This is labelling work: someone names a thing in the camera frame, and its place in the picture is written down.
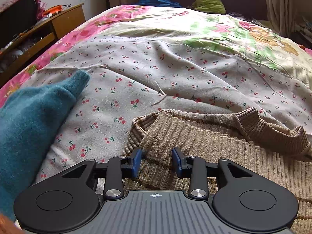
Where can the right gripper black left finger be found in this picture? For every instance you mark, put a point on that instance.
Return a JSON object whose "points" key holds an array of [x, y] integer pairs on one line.
{"points": [[71, 198]]}

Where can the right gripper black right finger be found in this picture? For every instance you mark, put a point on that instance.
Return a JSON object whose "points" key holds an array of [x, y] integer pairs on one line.
{"points": [[239, 198]]}

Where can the beige brown striped ribbed sweater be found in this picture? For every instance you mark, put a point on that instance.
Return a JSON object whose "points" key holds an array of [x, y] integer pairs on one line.
{"points": [[279, 154]]}

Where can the teal fuzzy sweater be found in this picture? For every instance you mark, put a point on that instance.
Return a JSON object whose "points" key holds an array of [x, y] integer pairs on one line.
{"points": [[30, 120]]}

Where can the white cherry print bedsheet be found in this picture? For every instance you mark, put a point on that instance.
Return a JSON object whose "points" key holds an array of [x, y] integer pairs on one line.
{"points": [[131, 77]]}

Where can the wooden side cabinet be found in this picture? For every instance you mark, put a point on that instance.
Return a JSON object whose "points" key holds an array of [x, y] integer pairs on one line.
{"points": [[39, 39]]}

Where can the pink floral cartoon quilt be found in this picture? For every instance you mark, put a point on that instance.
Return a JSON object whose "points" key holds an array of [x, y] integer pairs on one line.
{"points": [[221, 33]]}

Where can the cluttered nightstand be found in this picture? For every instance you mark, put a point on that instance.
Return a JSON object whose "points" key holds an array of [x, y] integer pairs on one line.
{"points": [[302, 32]]}

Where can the lime green cloth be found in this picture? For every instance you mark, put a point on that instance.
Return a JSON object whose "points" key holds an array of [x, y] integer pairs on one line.
{"points": [[209, 6]]}

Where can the beige right curtain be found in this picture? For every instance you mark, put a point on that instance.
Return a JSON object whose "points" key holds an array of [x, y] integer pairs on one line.
{"points": [[281, 15]]}

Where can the blue cloth on bench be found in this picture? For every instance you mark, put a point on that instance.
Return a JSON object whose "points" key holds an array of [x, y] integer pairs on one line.
{"points": [[158, 3]]}

